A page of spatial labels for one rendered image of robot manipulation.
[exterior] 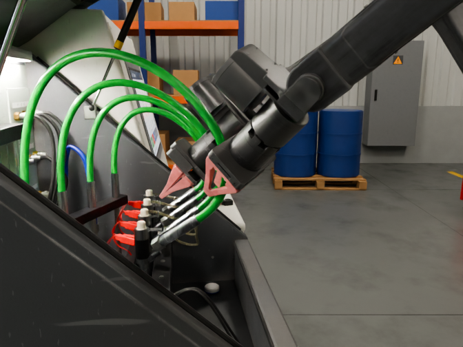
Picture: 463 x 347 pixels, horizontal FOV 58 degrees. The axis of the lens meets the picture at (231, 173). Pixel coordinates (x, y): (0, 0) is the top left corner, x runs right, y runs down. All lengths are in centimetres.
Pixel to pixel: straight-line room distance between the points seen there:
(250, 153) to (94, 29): 68
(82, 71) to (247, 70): 67
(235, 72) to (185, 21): 547
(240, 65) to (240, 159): 13
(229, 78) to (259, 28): 681
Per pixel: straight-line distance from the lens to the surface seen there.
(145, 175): 110
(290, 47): 735
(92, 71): 113
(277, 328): 78
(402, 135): 753
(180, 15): 616
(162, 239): 69
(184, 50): 730
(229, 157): 57
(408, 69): 749
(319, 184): 555
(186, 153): 71
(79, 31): 114
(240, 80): 52
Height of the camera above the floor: 137
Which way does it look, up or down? 12 degrees down
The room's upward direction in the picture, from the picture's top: straight up
